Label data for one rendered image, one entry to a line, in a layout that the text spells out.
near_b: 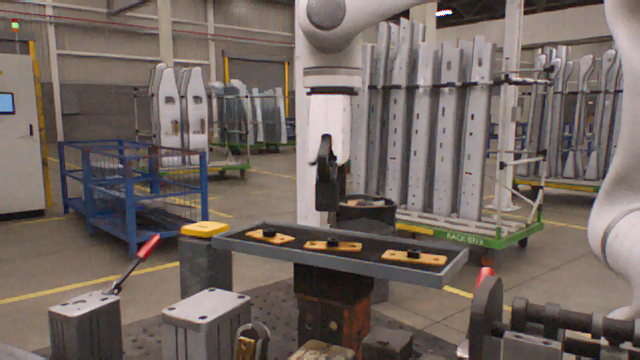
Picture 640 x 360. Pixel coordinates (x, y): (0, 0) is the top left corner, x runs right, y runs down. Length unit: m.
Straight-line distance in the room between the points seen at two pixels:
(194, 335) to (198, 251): 0.25
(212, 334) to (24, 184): 6.52
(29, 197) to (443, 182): 5.03
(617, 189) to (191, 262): 0.69
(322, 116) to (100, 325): 0.49
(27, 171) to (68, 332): 6.27
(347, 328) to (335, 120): 0.30
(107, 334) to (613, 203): 0.81
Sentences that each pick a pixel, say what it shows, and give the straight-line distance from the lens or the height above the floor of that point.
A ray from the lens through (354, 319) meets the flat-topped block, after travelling 0.74.
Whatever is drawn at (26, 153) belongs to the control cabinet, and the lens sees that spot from 7.07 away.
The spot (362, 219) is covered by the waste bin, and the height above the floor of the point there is 0.63.
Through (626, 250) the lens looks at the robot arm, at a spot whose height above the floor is 1.17.
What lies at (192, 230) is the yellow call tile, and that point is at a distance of 0.87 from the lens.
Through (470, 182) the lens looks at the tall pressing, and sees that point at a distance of 4.82.
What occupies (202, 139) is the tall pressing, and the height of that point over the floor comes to 0.80.
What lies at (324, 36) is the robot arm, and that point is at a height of 1.45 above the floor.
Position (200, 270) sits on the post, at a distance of 0.87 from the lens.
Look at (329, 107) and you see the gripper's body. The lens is 0.66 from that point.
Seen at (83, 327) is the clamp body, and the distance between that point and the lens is 0.86.
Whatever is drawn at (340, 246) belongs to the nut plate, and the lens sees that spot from 0.73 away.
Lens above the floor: 1.36
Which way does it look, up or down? 9 degrees down
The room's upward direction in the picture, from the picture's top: straight up
